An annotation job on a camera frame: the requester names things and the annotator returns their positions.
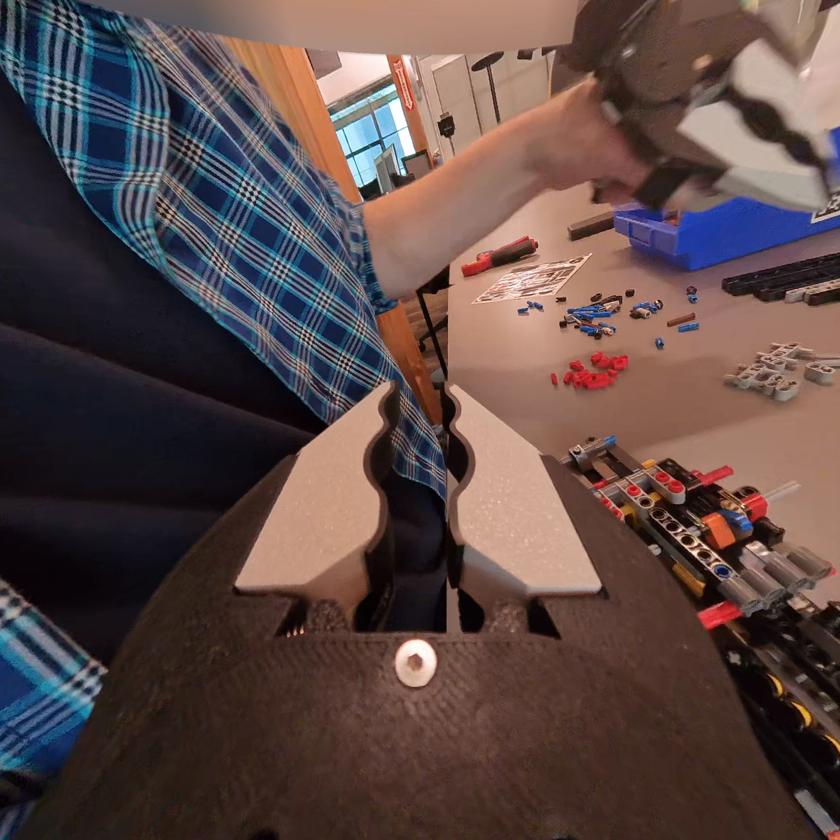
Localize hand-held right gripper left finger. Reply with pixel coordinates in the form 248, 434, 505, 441
235, 381, 401, 634

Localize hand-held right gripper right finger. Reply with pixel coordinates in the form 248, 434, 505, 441
443, 382, 603, 634

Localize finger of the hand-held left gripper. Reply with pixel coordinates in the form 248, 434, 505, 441
678, 98, 832, 212
722, 38, 840, 173

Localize pile of blue black lego pins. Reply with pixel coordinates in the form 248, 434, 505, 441
558, 289, 665, 339

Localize person's left forearm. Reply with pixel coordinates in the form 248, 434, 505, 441
363, 95, 562, 299

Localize row of black lego beams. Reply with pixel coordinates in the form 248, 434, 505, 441
722, 252, 840, 306

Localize pile of red lego pins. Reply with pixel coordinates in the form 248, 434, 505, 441
550, 351, 630, 391

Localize group of grey lego connectors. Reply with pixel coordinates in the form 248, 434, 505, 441
723, 343, 840, 401

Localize lego car chassis model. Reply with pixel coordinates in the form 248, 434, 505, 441
561, 434, 840, 834

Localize person's left hand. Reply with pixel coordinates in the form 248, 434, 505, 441
525, 75, 657, 204

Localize blue plastic bin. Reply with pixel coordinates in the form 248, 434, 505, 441
613, 193, 840, 271

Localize black table leg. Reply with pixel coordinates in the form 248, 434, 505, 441
416, 289, 450, 358

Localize dark navy garment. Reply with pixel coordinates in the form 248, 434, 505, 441
0, 72, 447, 664

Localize printed instruction sheet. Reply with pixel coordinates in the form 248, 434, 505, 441
471, 254, 593, 306

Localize window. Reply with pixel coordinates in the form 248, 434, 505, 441
328, 98, 411, 191

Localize wooden pillar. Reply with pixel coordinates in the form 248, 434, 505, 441
220, 36, 441, 424

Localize red black handled tool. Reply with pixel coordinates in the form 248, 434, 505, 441
461, 236, 539, 277

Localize red wall sign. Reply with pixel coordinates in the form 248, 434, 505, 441
387, 56, 417, 112

